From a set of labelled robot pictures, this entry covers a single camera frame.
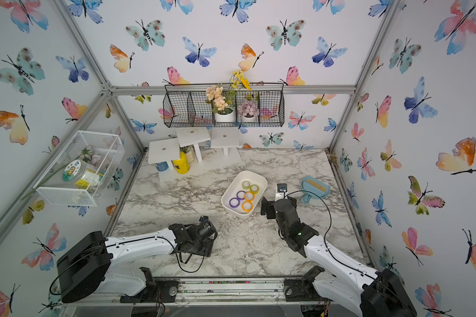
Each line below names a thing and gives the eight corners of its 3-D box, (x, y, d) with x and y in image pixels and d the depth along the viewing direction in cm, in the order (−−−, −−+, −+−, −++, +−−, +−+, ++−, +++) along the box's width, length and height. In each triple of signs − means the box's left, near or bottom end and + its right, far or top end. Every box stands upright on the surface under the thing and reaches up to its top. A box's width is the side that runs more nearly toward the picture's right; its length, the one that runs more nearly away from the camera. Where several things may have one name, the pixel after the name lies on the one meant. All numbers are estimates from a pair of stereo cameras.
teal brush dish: (302, 203, 100) (304, 199, 98) (297, 179, 110) (299, 175, 107) (331, 203, 100) (334, 199, 98) (324, 179, 110) (326, 175, 107)
